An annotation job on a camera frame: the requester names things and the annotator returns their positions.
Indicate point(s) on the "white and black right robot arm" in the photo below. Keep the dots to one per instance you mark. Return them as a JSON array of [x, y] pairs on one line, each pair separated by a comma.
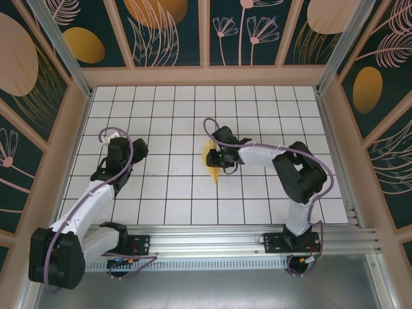
[[257, 156]]

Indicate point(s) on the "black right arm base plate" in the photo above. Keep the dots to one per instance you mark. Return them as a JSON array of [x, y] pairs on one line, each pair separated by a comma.
[[273, 243]]

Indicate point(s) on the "aluminium side rail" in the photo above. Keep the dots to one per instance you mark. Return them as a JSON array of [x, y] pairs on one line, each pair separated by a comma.
[[338, 154]]

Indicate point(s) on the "aluminium frame post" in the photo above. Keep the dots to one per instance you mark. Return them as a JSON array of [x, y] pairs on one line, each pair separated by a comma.
[[339, 48], [66, 54]]

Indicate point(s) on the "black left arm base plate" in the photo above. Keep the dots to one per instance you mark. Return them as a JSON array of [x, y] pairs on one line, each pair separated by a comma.
[[141, 244]]

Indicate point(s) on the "white gridded mat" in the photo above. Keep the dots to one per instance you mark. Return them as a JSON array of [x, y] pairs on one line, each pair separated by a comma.
[[145, 106]]

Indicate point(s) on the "aluminium mounting rail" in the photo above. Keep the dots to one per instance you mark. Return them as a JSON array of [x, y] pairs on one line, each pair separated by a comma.
[[209, 241]]

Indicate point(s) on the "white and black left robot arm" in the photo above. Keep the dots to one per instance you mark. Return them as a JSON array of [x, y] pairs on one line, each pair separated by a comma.
[[93, 202]]

